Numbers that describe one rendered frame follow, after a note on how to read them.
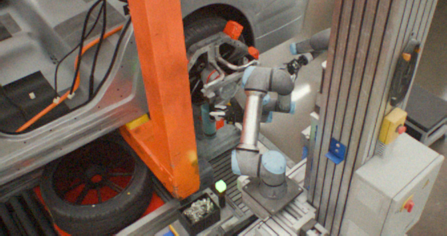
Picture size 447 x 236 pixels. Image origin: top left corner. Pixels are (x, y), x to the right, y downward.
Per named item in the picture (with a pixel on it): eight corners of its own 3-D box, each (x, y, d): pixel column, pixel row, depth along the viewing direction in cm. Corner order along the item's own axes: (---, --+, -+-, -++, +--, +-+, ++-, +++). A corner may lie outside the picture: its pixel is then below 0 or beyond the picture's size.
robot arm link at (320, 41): (318, 52, 262) (291, 59, 310) (338, 48, 264) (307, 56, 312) (314, 30, 261) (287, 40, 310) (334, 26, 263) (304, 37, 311)
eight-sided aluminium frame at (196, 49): (242, 87, 346) (241, 20, 308) (249, 92, 342) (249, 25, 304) (176, 122, 323) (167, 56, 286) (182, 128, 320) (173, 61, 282)
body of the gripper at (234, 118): (225, 124, 296) (245, 125, 294) (224, 114, 290) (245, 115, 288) (227, 115, 301) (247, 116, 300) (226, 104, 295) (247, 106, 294)
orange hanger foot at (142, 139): (142, 123, 332) (134, 84, 308) (186, 171, 302) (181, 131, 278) (120, 135, 325) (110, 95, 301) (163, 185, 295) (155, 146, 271)
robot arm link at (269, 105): (277, 93, 283) (276, 107, 291) (257, 91, 285) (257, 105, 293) (275, 102, 277) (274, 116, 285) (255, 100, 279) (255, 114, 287)
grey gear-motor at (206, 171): (183, 161, 365) (179, 127, 341) (217, 198, 340) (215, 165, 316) (162, 173, 357) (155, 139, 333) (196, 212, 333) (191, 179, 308)
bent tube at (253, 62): (237, 49, 311) (237, 35, 304) (257, 64, 300) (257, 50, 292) (214, 60, 304) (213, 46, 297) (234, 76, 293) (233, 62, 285)
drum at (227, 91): (217, 76, 324) (217, 59, 314) (238, 94, 311) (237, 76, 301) (199, 86, 318) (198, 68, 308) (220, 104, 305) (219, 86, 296)
